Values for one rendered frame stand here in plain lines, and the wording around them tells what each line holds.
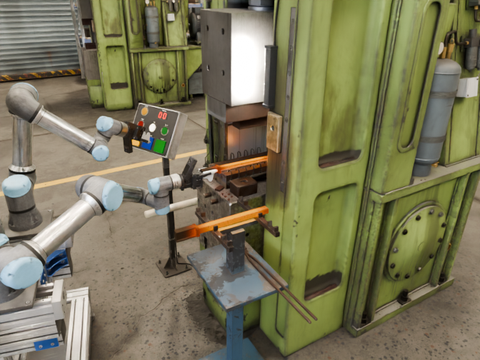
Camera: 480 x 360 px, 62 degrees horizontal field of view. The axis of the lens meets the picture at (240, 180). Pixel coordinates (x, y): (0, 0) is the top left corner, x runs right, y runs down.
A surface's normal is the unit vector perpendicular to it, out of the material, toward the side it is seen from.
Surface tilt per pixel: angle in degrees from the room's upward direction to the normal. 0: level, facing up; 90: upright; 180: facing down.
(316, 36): 89
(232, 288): 0
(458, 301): 0
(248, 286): 0
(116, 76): 90
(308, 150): 89
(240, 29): 90
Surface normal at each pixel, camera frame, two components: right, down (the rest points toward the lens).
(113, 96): 0.42, 0.40
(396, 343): 0.01, -0.90
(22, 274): 0.77, 0.32
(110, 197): 0.91, 0.16
